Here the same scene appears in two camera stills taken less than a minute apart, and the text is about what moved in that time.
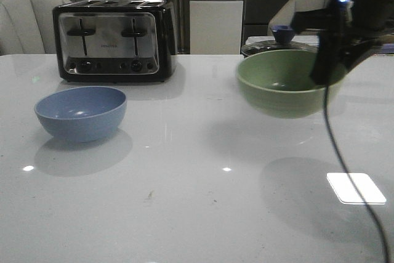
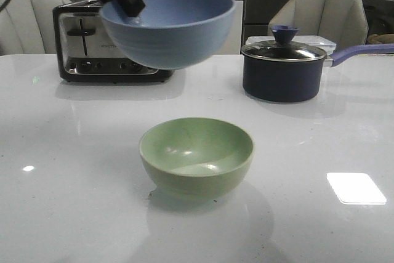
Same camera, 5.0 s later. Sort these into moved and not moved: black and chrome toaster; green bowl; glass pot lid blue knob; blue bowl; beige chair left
Moved: blue bowl; green bowl
Not moved: beige chair left; black and chrome toaster; glass pot lid blue knob
